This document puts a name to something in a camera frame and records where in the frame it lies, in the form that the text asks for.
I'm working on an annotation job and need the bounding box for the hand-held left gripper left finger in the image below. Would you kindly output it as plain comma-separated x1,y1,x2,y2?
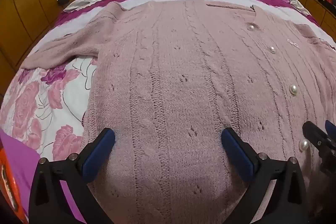
29,128,116,224

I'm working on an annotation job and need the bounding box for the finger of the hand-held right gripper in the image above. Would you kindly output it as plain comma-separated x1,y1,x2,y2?
302,121,336,170
325,120,336,141

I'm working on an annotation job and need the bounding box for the wooden wardrobe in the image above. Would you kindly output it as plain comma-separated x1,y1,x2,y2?
0,0,77,98

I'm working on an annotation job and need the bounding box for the orange plastic object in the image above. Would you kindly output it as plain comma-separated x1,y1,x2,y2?
0,132,29,224

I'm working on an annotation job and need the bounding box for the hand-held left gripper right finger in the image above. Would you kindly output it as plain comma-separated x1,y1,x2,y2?
221,128,309,224

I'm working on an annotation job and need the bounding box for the floral purple bed quilt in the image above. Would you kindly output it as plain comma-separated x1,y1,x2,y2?
0,0,330,224

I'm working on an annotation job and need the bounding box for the pink knitted cardigan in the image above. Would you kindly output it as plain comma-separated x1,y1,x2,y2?
22,0,336,224

